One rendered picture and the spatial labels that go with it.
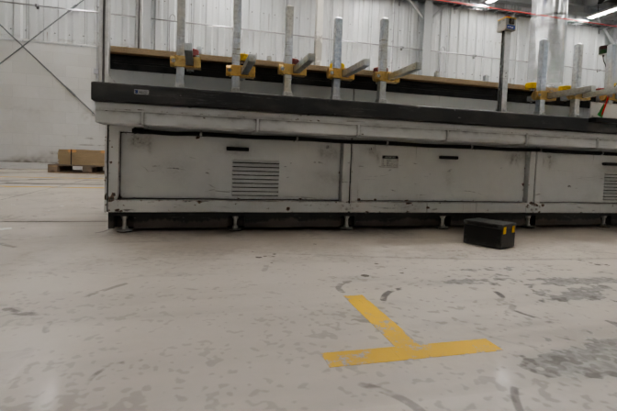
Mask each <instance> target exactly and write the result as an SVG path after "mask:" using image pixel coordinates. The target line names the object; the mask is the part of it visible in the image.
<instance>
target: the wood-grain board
mask: <svg viewBox="0 0 617 411"><path fill-rule="evenodd" d="M110 54H119V55H129V56H140V57H150V58H160V59H170V56H174V55H176V51H166V50H147V49H138V48H128V47H119V46H110ZM199 57H200V58H201V62H210V63H220V64H232V57H224V56H215V55H205V54H199ZM278 64H284V63H283V62H281V61H263V60H256V63H255V64H254V65H253V67H261V68H271V69H278ZM329 68H330V66H320V65H309V66H308V67H307V72H321V73H327V70H328V69H329ZM354 76H362V77H372V76H373V71H368V70H361V71H360V72H357V73H355V74H354ZM400 80H402V81H413V82H423V83H442V84H452V85H463V86H473V87H483V88H493V89H499V83H493V82H484V81H474V80H465V79H455V78H445V77H435V76H426V75H417V74H408V75H405V76H402V77H400ZM508 90H513V91H524V92H531V91H530V90H525V85H522V84H512V83H508ZM550 90H553V91H554V92H557V91H558V88H551V87H546V88H545V91H548V92H550Z"/></svg>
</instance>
